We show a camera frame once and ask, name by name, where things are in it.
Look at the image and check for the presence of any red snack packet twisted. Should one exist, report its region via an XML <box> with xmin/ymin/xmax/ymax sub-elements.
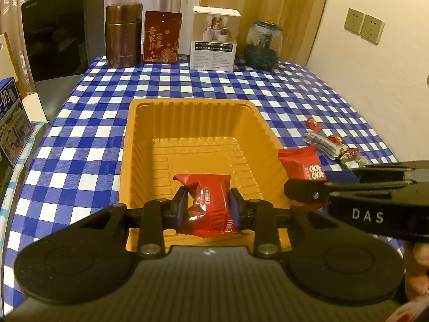
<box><xmin>173</xmin><ymin>174</ymin><xmax>241</xmax><ymax>238</ymax></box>

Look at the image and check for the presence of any red snack packet large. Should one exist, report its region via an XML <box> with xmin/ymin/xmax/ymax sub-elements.
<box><xmin>278</xmin><ymin>146</ymin><xmax>326</xmax><ymax>180</ymax></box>

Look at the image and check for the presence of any red brown candy wrapper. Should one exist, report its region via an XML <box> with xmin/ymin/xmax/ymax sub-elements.
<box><xmin>339</xmin><ymin>148</ymin><xmax>359</xmax><ymax>162</ymax></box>

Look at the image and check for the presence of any person's right hand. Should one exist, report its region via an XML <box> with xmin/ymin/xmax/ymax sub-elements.
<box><xmin>404</xmin><ymin>241</ymin><xmax>429</xmax><ymax>300</ymax></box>

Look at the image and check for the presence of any green candy wrapper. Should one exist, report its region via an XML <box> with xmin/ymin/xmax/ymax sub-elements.
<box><xmin>342</xmin><ymin>156</ymin><xmax>369</xmax><ymax>169</ymax></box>

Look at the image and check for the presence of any orange plastic tray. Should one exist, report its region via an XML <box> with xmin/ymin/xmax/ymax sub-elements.
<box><xmin>119</xmin><ymin>98</ymin><xmax>296</xmax><ymax>254</ymax></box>

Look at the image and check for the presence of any silver striped snack packet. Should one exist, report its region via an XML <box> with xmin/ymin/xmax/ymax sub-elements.
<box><xmin>304</xmin><ymin>131</ymin><xmax>348</xmax><ymax>160</ymax></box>

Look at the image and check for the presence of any blue white checkered tablecloth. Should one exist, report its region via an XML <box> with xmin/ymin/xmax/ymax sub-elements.
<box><xmin>3</xmin><ymin>58</ymin><xmax>395</xmax><ymax>313</ymax></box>

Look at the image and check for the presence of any small red candy packet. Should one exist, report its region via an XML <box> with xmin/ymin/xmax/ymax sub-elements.
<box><xmin>305</xmin><ymin>117</ymin><xmax>322</xmax><ymax>132</ymax></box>

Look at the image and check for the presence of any blue milk carton box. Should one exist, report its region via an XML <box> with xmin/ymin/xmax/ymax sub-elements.
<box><xmin>0</xmin><ymin>76</ymin><xmax>34</xmax><ymax>205</ymax></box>

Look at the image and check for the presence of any glass jar dark base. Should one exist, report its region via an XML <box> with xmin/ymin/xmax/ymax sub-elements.
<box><xmin>243</xmin><ymin>20</ymin><xmax>283</xmax><ymax>71</ymax></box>

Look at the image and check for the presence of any red decorated tin box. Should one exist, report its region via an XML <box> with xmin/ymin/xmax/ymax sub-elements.
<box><xmin>143</xmin><ymin>11</ymin><xmax>182</xmax><ymax>63</ymax></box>

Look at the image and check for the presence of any white product box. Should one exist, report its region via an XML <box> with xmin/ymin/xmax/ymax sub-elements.
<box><xmin>190</xmin><ymin>6</ymin><xmax>241</xmax><ymax>71</ymax></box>

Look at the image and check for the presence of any brown cylindrical canister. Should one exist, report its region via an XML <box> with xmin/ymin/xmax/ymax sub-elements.
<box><xmin>105</xmin><ymin>3</ymin><xmax>143</xmax><ymax>68</ymax></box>

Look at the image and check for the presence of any black monitor screen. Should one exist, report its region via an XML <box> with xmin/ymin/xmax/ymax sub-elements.
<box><xmin>21</xmin><ymin>0</ymin><xmax>105</xmax><ymax>121</ymax></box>

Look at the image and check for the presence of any wooden door panel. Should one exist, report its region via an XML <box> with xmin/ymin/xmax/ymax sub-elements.
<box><xmin>201</xmin><ymin>0</ymin><xmax>326</xmax><ymax>65</ymax></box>

